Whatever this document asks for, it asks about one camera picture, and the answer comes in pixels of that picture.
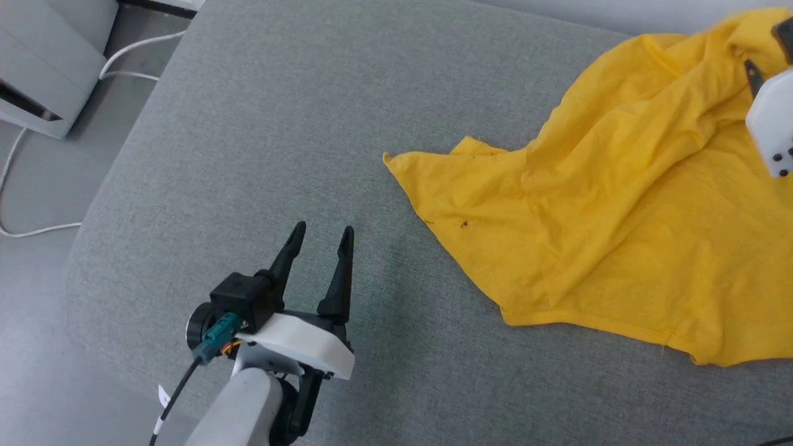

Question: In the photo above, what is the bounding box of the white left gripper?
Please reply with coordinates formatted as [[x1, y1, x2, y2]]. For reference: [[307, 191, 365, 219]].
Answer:
[[235, 221, 356, 446]]

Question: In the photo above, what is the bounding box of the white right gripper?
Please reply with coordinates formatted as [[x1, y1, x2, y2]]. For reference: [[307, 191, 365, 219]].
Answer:
[[743, 59, 793, 180]]

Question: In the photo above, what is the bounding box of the yellow cartoon t-shirt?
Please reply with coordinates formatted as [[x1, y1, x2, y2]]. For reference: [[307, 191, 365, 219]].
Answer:
[[383, 6, 793, 368]]

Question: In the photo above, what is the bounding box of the white power cable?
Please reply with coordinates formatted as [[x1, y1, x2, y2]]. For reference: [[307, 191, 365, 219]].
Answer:
[[101, 70, 161, 83], [98, 30, 188, 80], [0, 126, 84, 239]]

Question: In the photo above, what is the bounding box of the grey box appliance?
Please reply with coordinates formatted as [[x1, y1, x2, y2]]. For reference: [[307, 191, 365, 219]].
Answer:
[[0, 0, 120, 141]]

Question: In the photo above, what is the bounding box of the white cable tag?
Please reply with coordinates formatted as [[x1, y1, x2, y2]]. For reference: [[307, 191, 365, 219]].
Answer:
[[152, 383, 172, 435]]

